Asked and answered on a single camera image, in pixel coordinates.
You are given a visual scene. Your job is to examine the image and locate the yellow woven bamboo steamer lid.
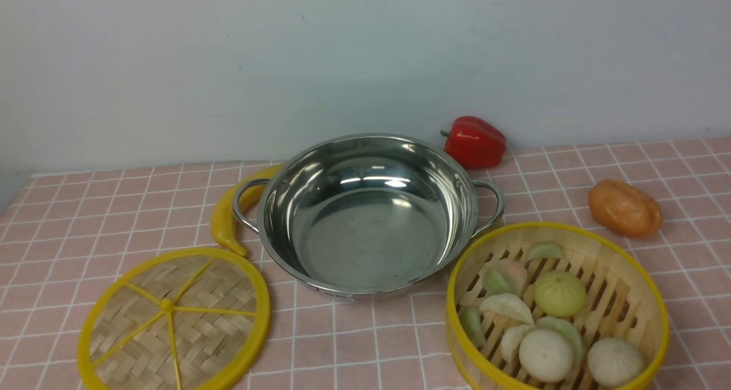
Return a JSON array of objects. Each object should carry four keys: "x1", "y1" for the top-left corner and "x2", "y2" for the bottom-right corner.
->
[{"x1": 77, "y1": 247, "x2": 271, "y2": 389}]

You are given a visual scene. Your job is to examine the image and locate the yellow bamboo steamer basket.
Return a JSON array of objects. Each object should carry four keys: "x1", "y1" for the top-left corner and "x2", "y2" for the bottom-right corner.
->
[{"x1": 445, "y1": 223, "x2": 669, "y2": 389}]

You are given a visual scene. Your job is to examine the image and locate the stainless steel pot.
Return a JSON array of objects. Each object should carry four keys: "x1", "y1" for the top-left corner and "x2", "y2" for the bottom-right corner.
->
[{"x1": 232, "y1": 134, "x2": 505, "y2": 301}]

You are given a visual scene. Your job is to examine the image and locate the pale green dumpling top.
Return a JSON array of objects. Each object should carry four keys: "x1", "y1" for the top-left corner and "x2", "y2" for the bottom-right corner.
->
[{"x1": 523, "y1": 241, "x2": 565, "y2": 262}]

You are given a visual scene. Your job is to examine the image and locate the red bell pepper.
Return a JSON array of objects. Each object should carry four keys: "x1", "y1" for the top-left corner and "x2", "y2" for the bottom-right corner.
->
[{"x1": 440, "y1": 116, "x2": 507, "y2": 170}]

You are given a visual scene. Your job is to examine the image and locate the yellow chili pepper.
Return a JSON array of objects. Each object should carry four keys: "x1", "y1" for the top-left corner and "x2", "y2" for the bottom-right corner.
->
[{"x1": 210, "y1": 164, "x2": 282, "y2": 258}]

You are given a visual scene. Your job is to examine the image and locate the pink green dumpling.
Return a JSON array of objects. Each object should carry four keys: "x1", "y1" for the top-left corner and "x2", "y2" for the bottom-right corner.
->
[{"x1": 481, "y1": 258, "x2": 528, "y2": 297}]

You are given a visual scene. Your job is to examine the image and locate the green dumpling left edge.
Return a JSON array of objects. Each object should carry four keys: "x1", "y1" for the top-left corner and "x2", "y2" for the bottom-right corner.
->
[{"x1": 459, "y1": 306, "x2": 486, "y2": 350}]

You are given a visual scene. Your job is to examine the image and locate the white dumpling centre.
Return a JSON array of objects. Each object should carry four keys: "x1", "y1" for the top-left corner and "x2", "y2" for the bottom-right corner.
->
[{"x1": 479, "y1": 293, "x2": 535, "y2": 325}]

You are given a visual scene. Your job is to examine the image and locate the white dumpling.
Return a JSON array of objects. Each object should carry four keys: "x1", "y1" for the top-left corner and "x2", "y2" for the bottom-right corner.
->
[
  {"x1": 479, "y1": 293, "x2": 535, "y2": 325},
  {"x1": 499, "y1": 324, "x2": 536, "y2": 365}
]

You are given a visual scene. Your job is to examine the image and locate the white dumpling lower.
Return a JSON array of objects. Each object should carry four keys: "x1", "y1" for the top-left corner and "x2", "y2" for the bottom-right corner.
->
[{"x1": 499, "y1": 324, "x2": 536, "y2": 365}]

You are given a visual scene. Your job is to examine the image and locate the green-yellow round bun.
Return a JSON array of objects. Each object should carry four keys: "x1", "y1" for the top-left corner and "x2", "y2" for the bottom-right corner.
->
[{"x1": 533, "y1": 271, "x2": 587, "y2": 318}]

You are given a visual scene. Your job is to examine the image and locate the white round bun left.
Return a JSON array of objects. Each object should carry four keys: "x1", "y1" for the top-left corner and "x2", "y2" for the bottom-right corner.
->
[{"x1": 519, "y1": 328, "x2": 574, "y2": 383}]

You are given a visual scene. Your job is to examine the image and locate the white round bun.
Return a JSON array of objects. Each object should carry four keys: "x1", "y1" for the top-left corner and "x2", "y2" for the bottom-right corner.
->
[
  {"x1": 519, "y1": 328, "x2": 574, "y2": 383},
  {"x1": 587, "y1": 337, "x2": 645, "y2": 388}
]

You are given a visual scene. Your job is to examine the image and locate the light green dumpling centre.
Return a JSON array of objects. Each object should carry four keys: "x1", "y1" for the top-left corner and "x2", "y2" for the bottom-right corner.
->
[{"x1": 536, "y1": 316, "x2": 585, "y2": 367}]

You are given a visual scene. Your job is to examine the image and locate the orange brown potato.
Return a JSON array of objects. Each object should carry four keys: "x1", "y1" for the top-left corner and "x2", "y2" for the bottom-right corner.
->
[{"x1": 587, "y1": 179, "x2": 664, "y2": 239}]

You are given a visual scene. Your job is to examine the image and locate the white round bun right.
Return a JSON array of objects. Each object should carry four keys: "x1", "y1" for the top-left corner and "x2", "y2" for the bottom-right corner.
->
[{"x1": 587, "y1": 337, "x2": 645, "y2": 388}]

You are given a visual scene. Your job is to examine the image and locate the pink checkered tablecloth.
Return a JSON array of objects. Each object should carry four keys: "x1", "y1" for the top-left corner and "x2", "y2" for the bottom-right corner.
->
[{"x1": 1, "y1": 138, "x2": 730, "y2": 389}]

